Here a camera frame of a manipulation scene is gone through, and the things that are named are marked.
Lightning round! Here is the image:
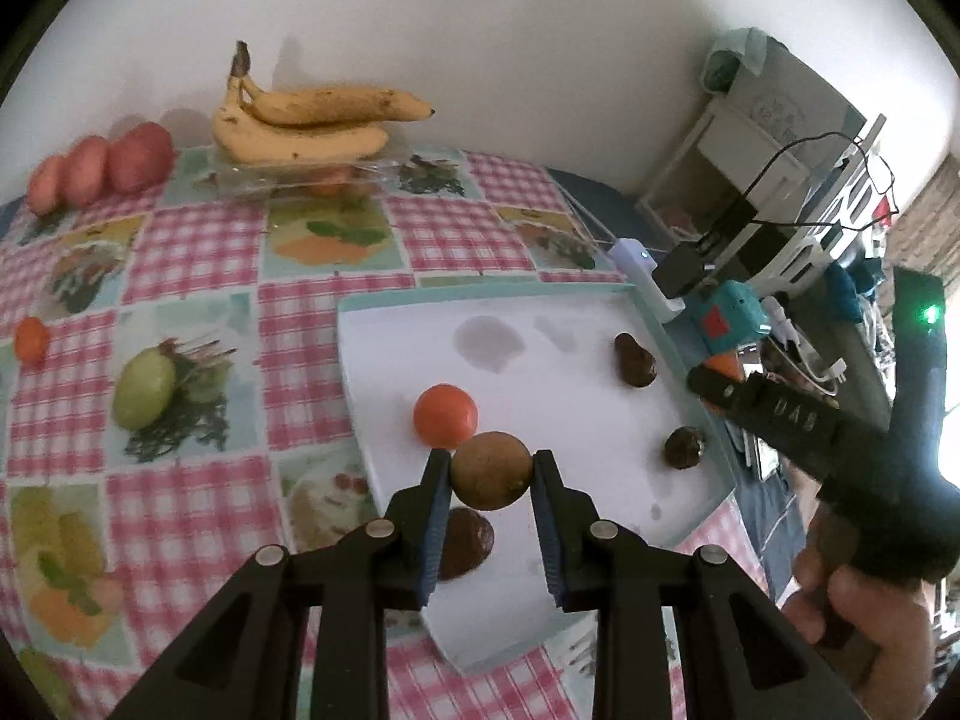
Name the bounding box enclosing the white flat box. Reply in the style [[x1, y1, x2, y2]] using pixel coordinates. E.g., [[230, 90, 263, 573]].
[[731, 41, 871, 188]]

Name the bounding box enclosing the clear plastic container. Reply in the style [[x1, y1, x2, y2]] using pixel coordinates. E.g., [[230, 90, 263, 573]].
[[202, 150, 402, 200]]

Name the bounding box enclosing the dark brown avocado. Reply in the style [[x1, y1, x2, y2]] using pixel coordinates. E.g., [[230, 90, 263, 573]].
[[613, 332, 659, 389], [437, 508, 496, 582], [664, 426, 708, 470]]

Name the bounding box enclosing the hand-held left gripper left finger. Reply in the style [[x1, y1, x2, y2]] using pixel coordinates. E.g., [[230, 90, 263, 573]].
[[112, 448, 455, 720]]

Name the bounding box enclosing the teal cloth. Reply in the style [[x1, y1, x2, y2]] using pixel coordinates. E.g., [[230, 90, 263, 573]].
[[701, 28, 770, 95]]

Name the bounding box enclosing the white charger cable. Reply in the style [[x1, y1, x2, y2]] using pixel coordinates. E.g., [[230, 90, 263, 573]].
[[765, 296, 848, 410]]

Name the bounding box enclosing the black power adapter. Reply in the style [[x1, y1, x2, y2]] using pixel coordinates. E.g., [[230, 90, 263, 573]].
[[651, 244, 717, 299]]

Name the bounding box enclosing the white power strip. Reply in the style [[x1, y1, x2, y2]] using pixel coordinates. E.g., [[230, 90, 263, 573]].
[[609, 238, 687, 323]]

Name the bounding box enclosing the black cable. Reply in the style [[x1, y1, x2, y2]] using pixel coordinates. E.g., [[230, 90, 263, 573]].
[[701, 131, 901, 256]]

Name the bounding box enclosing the yellow banana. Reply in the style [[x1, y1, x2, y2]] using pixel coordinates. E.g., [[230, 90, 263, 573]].
[[229, 41, 436, 128], [211, 75, 389, 164]]

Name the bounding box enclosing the blue cloth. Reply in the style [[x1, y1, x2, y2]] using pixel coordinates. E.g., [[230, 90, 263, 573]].
[[823, 264, 863, 325]]

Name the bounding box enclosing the person's right hand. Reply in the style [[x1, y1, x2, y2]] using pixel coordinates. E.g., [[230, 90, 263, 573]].
[[780, 502, 938, 720]]

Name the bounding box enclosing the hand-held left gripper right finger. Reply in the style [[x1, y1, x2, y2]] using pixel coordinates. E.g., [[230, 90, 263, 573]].
[[531, 448, 871, 720]]

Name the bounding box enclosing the white tray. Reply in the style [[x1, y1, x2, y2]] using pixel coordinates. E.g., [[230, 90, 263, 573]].
[[335, 281, 740, 676]]

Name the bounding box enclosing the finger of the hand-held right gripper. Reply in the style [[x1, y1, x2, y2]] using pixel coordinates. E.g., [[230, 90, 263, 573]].
[[686, 364, 841, 477]]

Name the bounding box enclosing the teal plastic device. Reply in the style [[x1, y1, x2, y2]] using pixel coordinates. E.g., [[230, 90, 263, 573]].
[[686, 281, 773, 357]]

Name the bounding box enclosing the white shelf unit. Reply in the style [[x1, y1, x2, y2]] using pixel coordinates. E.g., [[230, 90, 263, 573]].
[[637, 101, 818, 241]]

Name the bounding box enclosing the small brown kiwi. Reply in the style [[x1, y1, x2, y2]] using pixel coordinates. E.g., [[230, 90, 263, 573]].
[[451, 432, 535, 511]]

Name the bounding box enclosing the orange tangerine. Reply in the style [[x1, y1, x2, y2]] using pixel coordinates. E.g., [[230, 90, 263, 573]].
[[413, 384, 479, 448], [309, 165, 355, 197], [15, 317, 50, 362]]

